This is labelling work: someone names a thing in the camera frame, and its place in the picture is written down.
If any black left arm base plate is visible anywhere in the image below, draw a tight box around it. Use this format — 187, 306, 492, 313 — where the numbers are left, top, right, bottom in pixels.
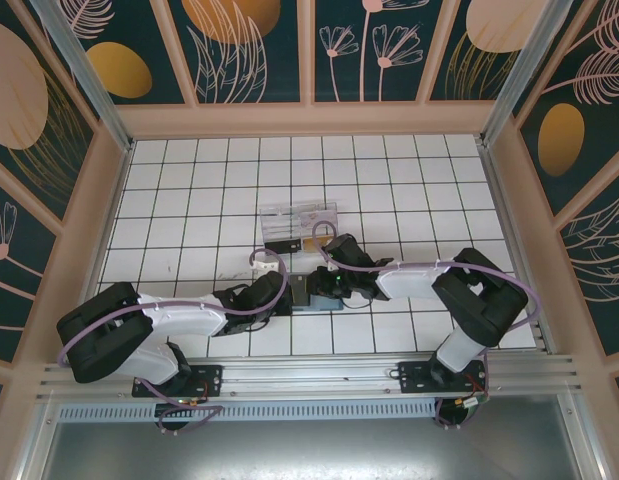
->
132, 364, 225, 400

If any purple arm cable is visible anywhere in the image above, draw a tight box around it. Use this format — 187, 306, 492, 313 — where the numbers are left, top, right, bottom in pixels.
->
311, 221, 542, 431
56, 248, 285, 437

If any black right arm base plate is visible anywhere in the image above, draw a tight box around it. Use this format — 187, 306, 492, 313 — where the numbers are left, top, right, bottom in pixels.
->
397, 360, 490, 396

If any gold card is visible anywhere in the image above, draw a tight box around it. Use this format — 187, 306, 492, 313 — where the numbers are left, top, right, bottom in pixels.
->
301, 234, 335, 252

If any grey metal plate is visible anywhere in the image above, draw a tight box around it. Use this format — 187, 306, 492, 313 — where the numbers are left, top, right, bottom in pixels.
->
36, 419, 590, 480

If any white slotted cable duct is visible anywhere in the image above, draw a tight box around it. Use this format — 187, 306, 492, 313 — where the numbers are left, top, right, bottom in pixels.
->
56, 402, 439, 422

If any small green circuit board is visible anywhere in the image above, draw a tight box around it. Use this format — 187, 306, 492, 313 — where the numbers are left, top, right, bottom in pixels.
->
457, 393, 487, 416

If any aluminium mounting rail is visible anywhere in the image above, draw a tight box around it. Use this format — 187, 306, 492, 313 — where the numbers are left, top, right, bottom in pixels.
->
36, 354, 585, 401

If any blue cloth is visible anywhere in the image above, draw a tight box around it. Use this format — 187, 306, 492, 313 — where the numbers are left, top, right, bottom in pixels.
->
291, 293, 346, 314

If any aluminium frame post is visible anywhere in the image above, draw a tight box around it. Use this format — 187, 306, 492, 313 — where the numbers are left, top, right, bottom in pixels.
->
27, 0, 136, 154
480, 0, 576, 147

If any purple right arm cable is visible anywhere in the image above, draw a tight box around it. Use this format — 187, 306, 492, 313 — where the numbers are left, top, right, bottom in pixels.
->
311, 221, 542, 431

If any pink card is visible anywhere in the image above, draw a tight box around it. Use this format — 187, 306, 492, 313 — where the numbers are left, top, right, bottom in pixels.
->
298, 207, 339, 234

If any clear plastic card tray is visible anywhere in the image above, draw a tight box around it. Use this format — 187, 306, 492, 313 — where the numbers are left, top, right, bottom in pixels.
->
258, 201, 340, 256

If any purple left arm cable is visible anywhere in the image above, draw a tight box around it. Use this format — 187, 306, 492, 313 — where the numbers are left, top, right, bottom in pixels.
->
56, 248, 285, 437

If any aluminium table side rail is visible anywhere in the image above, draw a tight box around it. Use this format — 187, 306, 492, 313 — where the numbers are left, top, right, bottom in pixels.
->
63, 142, 136, 361
476, 139, 555, 361

